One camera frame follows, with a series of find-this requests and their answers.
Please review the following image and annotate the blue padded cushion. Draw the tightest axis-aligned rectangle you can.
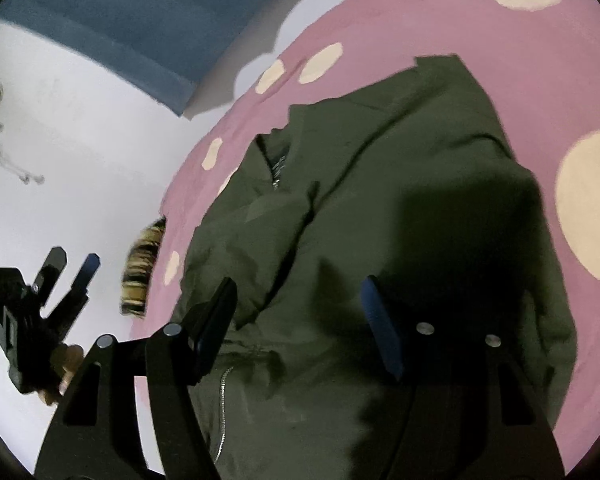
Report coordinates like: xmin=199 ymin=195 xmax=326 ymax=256
xmin=0 ymin=0 xmax=306 ymax=117

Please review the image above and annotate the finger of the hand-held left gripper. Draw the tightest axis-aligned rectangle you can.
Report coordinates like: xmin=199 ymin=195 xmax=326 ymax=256
xmin=69 ymin=252 xmax=101 ymax=302
xmin=34 ymin=246 xmax=69 ymax=307

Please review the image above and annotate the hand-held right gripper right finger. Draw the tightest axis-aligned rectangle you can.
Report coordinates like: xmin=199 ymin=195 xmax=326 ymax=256
xmin=360 ymin=274 xmax=567 ymax=480

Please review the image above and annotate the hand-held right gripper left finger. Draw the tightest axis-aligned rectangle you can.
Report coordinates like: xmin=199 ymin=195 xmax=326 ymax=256
xmin=34 ymin=276 xmax=239 ymax=480

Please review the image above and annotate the grey floor cable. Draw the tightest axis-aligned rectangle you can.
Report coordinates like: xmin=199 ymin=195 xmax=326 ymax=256
xmin=0 ymin=142 xmax=46 ymax=186

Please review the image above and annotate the dark green zip jacket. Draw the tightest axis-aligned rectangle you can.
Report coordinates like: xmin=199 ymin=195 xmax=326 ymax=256
xmin=180 ymin=54 xmax=579 ymax=480

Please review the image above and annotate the pink blanket with cream dots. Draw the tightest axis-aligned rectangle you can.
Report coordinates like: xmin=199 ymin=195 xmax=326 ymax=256
xmin=130 ymin=0 xmax=600 ymax=476

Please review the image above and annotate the yellow black striped cloth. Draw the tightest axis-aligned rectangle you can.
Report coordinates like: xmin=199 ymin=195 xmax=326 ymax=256
xmin=120 ymin=216 xmax=168 ymax=319

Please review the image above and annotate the person's left hand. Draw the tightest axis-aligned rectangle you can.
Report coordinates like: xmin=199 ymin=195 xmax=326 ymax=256
xmin=39 ymin=342 xmax=85 ymax=406

